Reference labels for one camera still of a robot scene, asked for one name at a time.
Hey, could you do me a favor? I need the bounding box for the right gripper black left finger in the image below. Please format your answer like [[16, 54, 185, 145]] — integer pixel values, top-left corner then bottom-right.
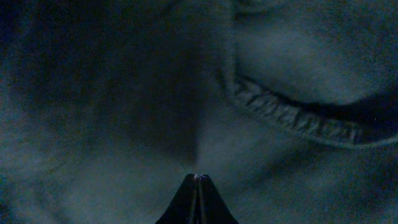
[[155, 174, 197, 224]]

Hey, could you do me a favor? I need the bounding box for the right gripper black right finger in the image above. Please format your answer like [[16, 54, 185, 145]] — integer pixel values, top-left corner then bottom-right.
[[198, 175, 238, 224]]

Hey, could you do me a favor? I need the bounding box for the black shorts garment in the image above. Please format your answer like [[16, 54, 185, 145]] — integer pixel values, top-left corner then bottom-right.
[[1, 1, 397, 223]]

